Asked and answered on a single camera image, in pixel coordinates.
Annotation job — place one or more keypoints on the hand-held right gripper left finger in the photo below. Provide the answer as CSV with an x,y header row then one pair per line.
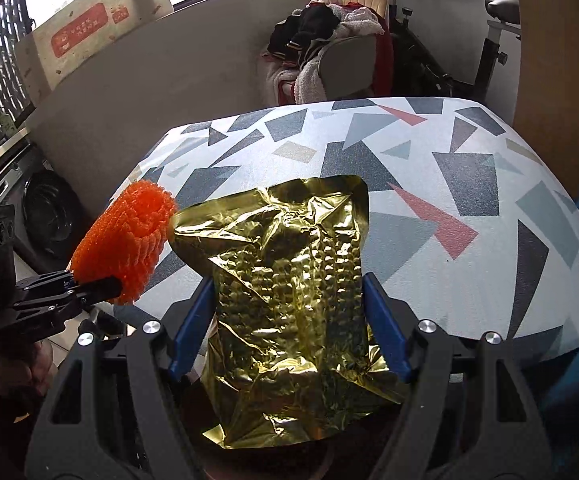
x,y
187,330

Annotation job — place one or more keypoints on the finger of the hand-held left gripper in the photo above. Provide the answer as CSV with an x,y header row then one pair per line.
x,y
49,280
99,291

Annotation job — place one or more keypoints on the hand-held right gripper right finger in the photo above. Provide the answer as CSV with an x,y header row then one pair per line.
x,y
387,330

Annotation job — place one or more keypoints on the orange foam fruit net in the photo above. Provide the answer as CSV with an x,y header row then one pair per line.
x,y
124,240

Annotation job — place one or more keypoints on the gold foil bag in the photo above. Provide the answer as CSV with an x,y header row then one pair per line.
x,y
289,285

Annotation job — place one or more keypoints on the brown round waste bin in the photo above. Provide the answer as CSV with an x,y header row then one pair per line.
x,y
337,460

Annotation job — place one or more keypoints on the person's left hand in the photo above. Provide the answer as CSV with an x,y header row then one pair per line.
x,y
24,375

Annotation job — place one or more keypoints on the grey washing machine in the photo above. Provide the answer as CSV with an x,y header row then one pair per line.
x,y
44,210

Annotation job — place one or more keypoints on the geometric patterned tablecloth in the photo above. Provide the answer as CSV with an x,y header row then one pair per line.
x,y
419,160

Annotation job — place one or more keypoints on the cardboard sheet with red print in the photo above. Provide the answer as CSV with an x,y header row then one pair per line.
x,y
99,25

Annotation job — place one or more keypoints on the black exercise bike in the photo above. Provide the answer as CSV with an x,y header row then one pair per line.
x,y
489,60

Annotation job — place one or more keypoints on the brown wooden panel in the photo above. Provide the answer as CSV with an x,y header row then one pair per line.
x,y
559,85

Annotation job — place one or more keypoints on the pile of clothes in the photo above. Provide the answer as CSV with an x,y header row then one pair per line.
x,y
314,20

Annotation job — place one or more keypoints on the tan padded chair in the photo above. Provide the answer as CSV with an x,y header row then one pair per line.
x,y
369,0

